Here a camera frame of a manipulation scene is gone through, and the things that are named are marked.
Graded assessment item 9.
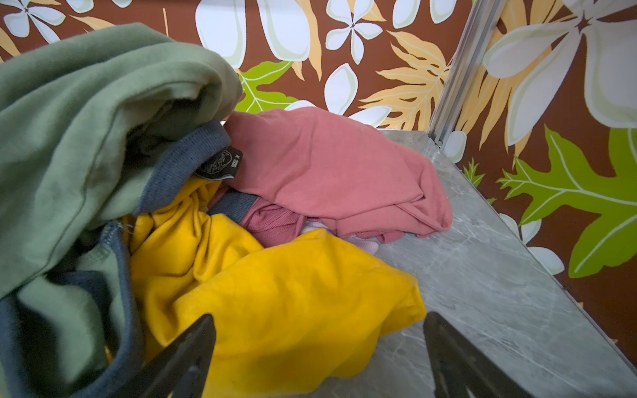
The yellow cloth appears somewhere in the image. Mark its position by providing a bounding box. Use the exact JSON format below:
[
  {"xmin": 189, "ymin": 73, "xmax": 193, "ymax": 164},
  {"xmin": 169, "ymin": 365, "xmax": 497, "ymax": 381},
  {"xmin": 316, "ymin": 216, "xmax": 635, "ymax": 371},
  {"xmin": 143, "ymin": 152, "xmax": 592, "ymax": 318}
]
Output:
[{"xmin": 123, "ymin": 177, "xmax": 426, "ymax": 397}]

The green cloth with grey trim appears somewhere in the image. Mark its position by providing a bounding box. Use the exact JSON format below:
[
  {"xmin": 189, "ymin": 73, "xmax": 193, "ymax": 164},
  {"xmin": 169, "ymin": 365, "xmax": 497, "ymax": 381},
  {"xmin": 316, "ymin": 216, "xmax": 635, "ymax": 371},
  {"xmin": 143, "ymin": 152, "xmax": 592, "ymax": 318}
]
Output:
[{"xmin": 1, "ymin": 23, "xmax": 242, "ymax": 397}]

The pink cloth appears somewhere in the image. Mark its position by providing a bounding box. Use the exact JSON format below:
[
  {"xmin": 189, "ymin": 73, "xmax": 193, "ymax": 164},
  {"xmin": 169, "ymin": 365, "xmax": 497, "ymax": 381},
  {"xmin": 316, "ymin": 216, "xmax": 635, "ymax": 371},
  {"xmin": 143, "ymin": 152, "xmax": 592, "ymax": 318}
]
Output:
[{"xmin": 215, "ymin": 107, "xmax": 453, "ymax": 247}]

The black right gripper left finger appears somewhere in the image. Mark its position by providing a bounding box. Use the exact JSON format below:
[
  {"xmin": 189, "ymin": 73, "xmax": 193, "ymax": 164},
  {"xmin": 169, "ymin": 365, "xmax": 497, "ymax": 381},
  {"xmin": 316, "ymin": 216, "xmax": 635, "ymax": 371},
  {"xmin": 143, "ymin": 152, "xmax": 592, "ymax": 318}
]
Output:
[{"xmin": 114, "ymin": 314, "xmax": 217, "ymax": 398}]

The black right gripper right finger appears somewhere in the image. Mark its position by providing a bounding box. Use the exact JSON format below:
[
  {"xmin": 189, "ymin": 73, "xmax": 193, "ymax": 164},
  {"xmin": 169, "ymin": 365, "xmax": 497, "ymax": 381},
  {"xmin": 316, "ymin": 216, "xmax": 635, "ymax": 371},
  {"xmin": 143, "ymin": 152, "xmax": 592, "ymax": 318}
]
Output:
[{"xmin": 423, "ymin": 312, "xmax": 532, "ymax": 398}]

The aluminium frame post right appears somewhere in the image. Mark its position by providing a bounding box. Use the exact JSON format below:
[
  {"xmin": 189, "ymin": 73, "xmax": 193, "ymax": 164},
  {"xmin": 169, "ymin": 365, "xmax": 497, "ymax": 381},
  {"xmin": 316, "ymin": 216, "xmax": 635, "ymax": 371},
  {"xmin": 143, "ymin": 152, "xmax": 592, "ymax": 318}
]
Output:
[{"xmin": 428, "ymin": 0, "xmax": 507, "ymax": 148}]

